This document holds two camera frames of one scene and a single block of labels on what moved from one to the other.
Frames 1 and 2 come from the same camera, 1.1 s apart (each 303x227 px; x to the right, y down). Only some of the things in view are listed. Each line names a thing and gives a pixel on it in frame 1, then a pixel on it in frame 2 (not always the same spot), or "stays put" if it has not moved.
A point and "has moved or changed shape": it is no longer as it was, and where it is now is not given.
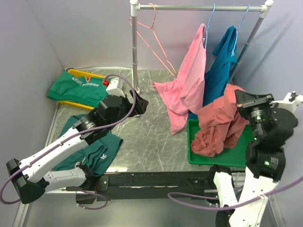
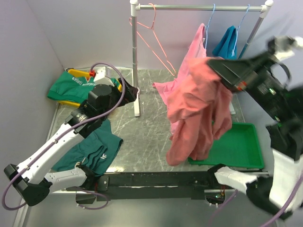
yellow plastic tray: (78, 73) stays put
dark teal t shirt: (100, 153) stays put
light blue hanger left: (206, 27) stays put
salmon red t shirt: (221, 125) has moved or changed shape
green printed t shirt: (88, 91) stays put
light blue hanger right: (236, 31) stays put
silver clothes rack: (135, 7) stays put
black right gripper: (244, 100) → (233, 73)
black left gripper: (142, 106) → (130, 94)
